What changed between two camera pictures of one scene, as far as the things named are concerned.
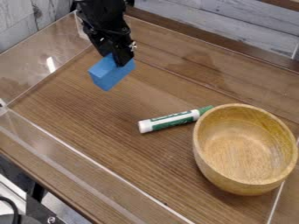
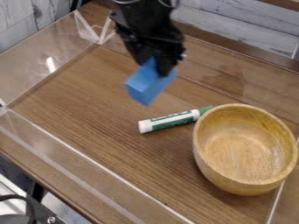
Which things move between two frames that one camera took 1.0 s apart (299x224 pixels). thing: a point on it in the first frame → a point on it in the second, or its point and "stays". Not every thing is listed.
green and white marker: [173, 120] stays
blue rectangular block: [107, 73] → [146, 84]
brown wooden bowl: [246, 148] stays
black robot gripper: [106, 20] → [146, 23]
